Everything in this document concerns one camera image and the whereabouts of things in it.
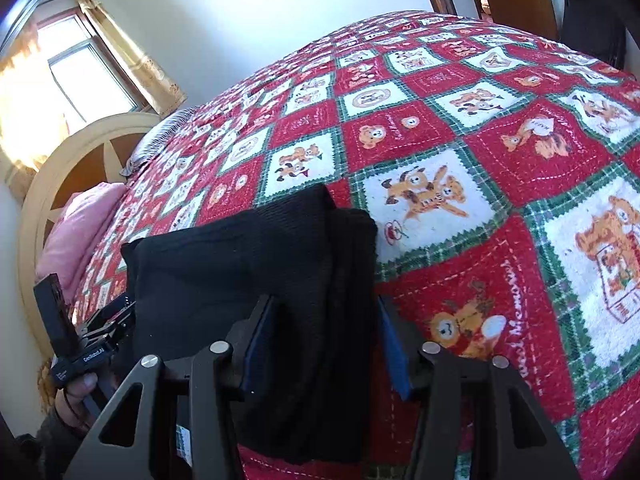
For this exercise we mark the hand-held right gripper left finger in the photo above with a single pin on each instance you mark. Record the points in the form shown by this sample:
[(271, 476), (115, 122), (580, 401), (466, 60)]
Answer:
[(259, 350)]

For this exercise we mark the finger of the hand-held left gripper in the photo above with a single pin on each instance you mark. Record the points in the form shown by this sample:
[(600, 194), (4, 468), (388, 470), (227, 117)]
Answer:
[(112, 312)]

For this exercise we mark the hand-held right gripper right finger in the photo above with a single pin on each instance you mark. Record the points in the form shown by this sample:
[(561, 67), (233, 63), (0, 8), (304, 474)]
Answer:
[(395, 357)]

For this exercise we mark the black pants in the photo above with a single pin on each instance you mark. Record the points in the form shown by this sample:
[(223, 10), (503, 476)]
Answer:
[(300, 260)]

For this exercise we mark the person's left forearm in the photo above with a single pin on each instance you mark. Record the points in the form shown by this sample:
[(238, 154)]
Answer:
[(55, 447)]

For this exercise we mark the person's left hand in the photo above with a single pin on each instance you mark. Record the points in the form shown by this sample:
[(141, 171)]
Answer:
[(80, 400)]

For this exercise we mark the pink folded blanket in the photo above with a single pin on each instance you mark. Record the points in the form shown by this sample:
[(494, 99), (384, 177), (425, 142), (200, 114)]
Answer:
[(75, 230)]

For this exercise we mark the cream wooden headboard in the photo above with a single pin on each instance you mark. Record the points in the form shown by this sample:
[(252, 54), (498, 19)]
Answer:
[(60, 160)]

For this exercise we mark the grey striped pillow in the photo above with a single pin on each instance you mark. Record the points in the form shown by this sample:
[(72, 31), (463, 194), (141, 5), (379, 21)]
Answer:
[(150, 145)]

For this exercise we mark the yellow patterned curtain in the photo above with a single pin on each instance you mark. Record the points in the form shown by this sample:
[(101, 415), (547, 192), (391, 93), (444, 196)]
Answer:
[(140, 65), (25, 110)]

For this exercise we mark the red printed bear blanket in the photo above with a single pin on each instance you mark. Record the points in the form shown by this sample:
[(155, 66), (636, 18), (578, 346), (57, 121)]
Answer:
[(500, 160)]

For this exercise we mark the window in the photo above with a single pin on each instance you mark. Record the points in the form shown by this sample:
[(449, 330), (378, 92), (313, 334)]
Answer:
[(95, 75)]

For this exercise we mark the black bag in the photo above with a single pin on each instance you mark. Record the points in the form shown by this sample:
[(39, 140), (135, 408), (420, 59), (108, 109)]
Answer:
[(590, 22)]

